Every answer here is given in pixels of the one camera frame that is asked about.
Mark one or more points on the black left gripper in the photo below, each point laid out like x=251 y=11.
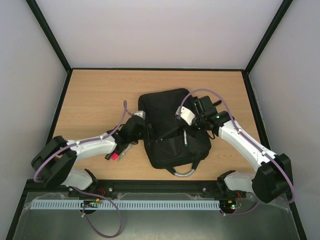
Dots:
x=149 y=130

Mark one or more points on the blue capped white pen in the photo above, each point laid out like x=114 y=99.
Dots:
x=185 y=138

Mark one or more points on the black student backpack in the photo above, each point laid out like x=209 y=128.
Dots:
x=166 y=150

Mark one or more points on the grey white pen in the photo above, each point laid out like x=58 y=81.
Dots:
x=124 y=151

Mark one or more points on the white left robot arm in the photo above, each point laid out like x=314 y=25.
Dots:
x=54 y=165

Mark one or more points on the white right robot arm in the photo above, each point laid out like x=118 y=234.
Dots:
x=272 y=172

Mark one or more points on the pink highlighter marker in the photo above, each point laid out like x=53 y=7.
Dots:
x=114 y=157

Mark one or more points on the black marker pen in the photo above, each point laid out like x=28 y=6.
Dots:
x=108 y=156

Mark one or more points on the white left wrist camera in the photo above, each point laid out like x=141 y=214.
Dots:
x=140 y=113

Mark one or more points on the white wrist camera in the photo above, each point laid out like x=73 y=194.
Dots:
x=140 y=113
x=185 y=114

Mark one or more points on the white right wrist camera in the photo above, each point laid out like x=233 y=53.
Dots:
x=185 y=114

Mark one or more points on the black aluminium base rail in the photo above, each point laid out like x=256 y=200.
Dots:
x=204 y=188

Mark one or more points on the light blue slotted cable duct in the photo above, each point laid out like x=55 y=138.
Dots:
x=196 y=205

